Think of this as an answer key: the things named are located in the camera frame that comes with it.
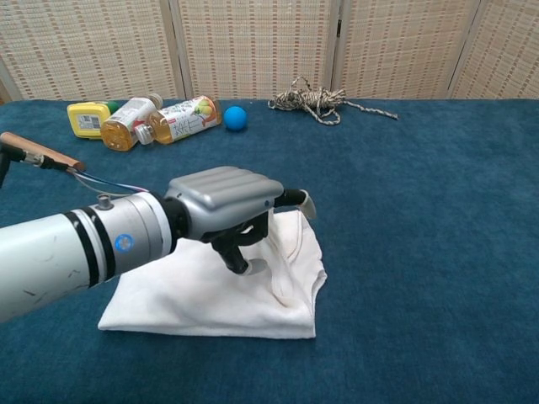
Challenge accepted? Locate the tea bottle with fruit label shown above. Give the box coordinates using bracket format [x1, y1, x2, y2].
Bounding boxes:
[135, 95, 223, 146]

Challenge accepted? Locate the tea bottle with white label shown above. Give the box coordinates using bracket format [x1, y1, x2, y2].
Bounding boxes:
[99, 93, 164, 152]

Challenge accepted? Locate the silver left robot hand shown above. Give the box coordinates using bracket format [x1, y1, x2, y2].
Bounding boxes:
[162, 166, 318, 277]

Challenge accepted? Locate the woven bamboo folding screen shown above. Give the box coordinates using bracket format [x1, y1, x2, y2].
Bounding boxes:
[0, 0, 539, 106]

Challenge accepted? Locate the beige speckled rope bundle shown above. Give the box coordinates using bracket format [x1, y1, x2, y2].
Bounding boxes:
[268, 76, 399, 126]

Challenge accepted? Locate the blue carpet table cover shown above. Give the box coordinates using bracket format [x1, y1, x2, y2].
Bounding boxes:
[0, 97, 539, 404]

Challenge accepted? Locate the blue ball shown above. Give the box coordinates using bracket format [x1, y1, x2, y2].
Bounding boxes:
[223, 105, 248, 132]

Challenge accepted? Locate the white T-shirt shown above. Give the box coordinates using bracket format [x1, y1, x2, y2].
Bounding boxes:
[97, 209, 328, 340]

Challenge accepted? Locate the wooden rolling pin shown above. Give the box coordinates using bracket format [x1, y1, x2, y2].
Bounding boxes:
[0, 131, 86, 173]

